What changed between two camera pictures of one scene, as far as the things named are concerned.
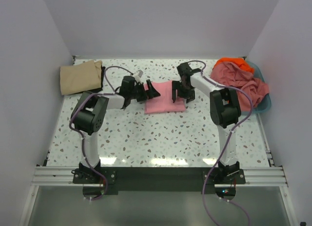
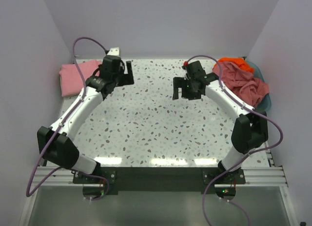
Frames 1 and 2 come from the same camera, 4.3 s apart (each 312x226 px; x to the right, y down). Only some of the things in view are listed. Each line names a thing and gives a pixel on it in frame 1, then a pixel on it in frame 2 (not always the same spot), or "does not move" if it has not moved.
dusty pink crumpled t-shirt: [232, 74] does not move
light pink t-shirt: [164, 103] -> [72, 82]
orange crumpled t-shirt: [240, 61] does not move
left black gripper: [151, 93] -> [126, 78]
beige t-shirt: [80, 76] -> [70, 95]
